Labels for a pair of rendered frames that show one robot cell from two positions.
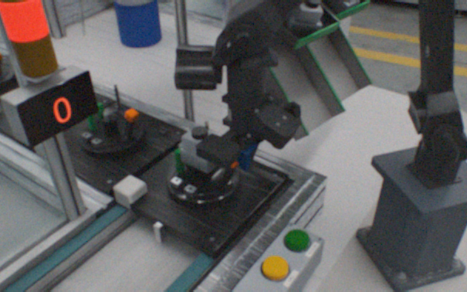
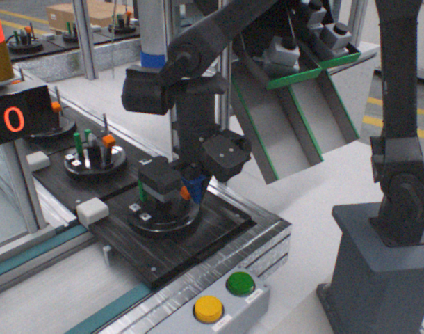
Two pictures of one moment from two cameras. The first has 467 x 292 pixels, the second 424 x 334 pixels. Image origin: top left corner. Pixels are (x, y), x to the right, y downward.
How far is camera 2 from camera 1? 0.17 m
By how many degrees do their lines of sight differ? 9
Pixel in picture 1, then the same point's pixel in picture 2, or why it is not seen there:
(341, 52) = (331, 104)
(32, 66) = not seen: outside the picture
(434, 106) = (393, 152)
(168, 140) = not seen: hidden behind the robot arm
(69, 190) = (28, 202)
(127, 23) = not seen: hidden behind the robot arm
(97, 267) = (43, 282)
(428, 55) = (386, 92)
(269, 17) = (212, 38)
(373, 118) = (364, 176)
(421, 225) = (375, 287)
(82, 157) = (62, 177)
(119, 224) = (76, 243)
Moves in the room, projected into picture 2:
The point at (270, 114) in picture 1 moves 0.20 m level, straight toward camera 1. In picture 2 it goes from (216, 145) to (167, 236)
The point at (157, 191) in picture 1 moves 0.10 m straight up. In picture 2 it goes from (118, 216) to (111, 172)
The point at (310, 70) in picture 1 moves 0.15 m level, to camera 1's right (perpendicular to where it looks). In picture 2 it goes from (292, 117) to (363, 122)
